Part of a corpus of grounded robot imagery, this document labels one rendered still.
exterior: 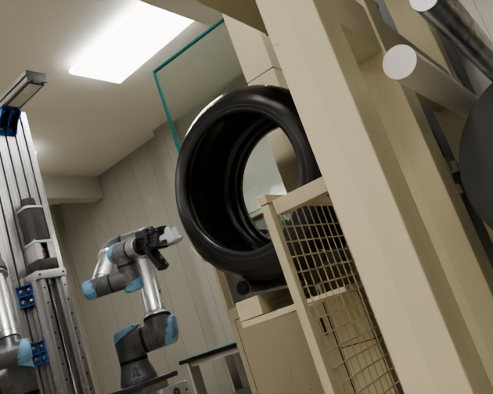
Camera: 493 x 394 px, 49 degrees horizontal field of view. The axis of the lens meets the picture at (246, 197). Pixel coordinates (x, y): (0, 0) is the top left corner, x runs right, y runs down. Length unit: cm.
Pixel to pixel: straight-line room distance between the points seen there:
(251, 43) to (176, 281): 549
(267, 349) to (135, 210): 552
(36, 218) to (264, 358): 116
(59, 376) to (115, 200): 607
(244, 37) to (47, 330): 136
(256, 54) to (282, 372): 137
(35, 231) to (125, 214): 570
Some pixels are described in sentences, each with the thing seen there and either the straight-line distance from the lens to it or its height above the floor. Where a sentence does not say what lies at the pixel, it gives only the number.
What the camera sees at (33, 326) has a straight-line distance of 233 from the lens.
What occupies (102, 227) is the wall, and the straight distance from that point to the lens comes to 843.
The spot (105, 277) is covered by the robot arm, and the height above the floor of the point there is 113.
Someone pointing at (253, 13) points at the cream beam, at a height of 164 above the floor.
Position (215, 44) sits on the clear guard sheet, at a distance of 278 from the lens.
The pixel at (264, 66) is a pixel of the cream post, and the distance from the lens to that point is 211.
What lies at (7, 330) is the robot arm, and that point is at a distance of 197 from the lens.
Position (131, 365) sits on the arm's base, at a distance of 233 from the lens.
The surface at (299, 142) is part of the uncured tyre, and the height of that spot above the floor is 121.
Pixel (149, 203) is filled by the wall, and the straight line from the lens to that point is 764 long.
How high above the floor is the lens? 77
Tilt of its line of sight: 13 degrees up
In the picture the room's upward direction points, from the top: 19 degrees counter-clockwise
